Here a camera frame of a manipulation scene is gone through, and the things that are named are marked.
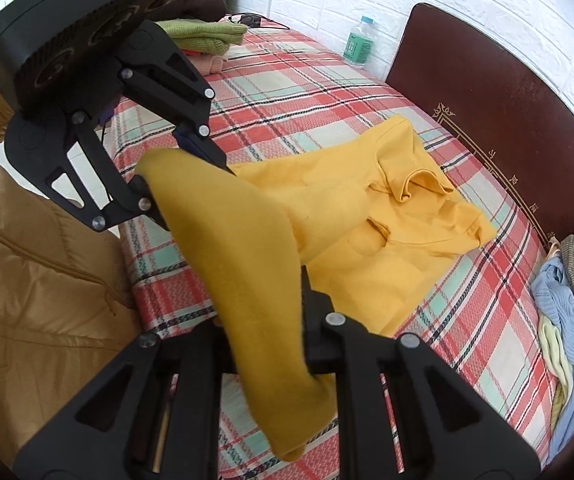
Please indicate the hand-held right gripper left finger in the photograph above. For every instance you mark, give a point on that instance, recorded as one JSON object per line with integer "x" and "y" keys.
{"x": 202, "y": 360}

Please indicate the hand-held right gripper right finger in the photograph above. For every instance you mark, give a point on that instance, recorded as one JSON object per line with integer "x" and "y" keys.
{"x": 317, "y": 330}

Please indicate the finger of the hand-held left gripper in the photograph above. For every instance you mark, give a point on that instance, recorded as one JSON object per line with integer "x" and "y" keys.
{"x": 194, "y": 146}
{"x": 137, "y": 195}

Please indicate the yellow polo shirt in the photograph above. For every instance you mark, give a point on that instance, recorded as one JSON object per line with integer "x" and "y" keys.
{"x": 367, "y": 240}

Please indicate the folded pink garment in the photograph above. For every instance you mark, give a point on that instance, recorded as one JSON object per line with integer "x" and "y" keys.
{"x": 207, "y": 62}

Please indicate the red plaid blanket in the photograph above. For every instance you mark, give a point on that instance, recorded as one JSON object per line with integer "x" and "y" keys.
{"x": 287, "y": 90}

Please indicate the folded green sweater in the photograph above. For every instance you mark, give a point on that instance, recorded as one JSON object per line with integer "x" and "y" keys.
{"x": 202, "y": 35}

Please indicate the person's tan puffer jacket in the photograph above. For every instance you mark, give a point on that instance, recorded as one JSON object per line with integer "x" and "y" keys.
{"x": 42, "y": 285}

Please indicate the dark brown cloth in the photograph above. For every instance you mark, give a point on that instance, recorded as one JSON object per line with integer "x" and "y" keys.
{"x": 202, "y": 5}

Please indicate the clear bottle with green label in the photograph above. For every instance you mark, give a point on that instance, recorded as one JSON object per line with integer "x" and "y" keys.
{"x": 358, "y": 47}

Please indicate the pale yellow garment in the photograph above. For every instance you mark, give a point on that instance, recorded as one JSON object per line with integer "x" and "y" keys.
{"x": 557, "y": 355}

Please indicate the yellow-green knit garment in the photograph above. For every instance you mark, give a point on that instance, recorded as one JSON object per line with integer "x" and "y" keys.
{"x": 558, "y": 405}

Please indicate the light blue knit garment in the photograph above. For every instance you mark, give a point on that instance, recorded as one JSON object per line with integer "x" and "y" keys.
{"x": 572, "y": 330}

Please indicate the dark brown headboard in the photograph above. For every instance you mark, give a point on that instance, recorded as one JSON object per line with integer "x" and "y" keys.
{"x": 492, "y": 100}

